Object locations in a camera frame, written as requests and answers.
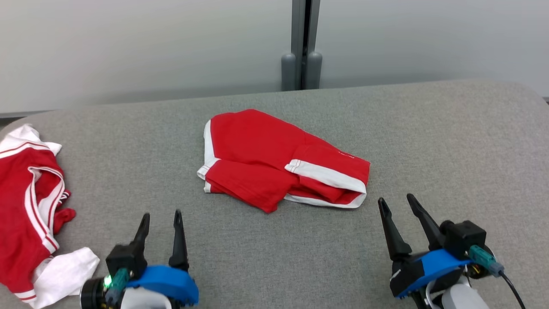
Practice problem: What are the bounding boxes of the teal plug camera cable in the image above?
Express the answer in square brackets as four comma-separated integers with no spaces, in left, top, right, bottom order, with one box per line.
[468,245,527,309]
[105,268,130,306]

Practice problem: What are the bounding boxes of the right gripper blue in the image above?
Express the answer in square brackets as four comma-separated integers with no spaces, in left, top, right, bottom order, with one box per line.
[378,194,473,300]

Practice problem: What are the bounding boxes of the grey fabric sofa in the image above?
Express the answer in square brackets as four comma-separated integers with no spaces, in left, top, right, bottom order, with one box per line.
[0,79,549,309]

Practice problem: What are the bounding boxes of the right teal plug camera cable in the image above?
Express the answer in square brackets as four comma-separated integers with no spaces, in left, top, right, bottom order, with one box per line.
[468,245,527,309]

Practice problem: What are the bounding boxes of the red shorts with white trim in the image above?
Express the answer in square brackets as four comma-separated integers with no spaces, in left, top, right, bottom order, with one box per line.
[197,109,371,214]

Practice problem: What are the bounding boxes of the red and white shirt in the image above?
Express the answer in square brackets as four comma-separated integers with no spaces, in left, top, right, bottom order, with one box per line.
[0,124,100,309]

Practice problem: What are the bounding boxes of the grey partition post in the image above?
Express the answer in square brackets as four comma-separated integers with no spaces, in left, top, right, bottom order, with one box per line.
[281,0,323,91]

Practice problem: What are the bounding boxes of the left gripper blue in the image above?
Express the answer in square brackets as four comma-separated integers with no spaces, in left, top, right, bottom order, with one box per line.
[126,209,199,306]

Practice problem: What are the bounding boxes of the left teal plug camera cable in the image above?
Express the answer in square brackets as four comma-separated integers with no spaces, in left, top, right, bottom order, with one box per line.
[105,268,130,306]

